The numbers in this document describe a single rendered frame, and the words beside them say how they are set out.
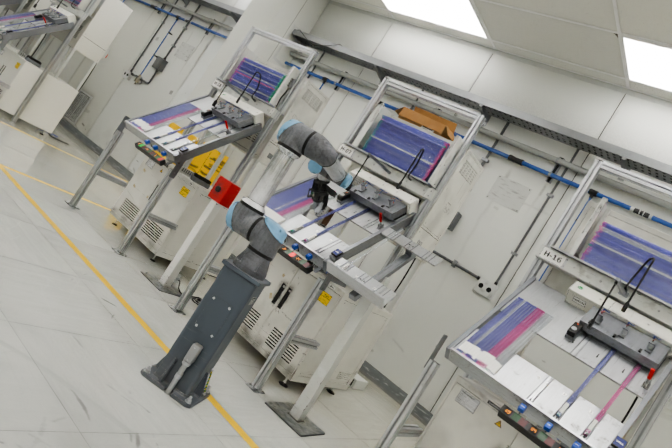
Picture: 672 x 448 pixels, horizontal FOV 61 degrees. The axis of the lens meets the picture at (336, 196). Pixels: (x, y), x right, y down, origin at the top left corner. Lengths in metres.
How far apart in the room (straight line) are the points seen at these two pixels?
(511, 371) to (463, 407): 0.39
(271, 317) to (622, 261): 1.86
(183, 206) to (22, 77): 3.22
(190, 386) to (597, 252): 1.92
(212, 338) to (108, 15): 5.20
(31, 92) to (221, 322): 4.94
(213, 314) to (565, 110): 3.50
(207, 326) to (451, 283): 2.72
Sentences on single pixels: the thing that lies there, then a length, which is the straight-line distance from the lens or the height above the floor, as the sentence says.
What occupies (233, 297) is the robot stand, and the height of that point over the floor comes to 0.44.
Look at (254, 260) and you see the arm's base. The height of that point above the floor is 0.61.
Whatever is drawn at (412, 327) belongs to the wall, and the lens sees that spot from 4.78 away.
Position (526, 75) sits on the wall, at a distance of 5.28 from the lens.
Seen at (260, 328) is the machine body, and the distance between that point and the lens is 3.44.
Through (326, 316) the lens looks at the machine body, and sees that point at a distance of 3.21.
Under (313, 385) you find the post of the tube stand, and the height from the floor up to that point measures 0.19.
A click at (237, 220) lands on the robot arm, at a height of 0.70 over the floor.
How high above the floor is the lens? 0.91
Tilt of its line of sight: 2 degrees up
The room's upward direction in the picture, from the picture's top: 32 degrees clockwise
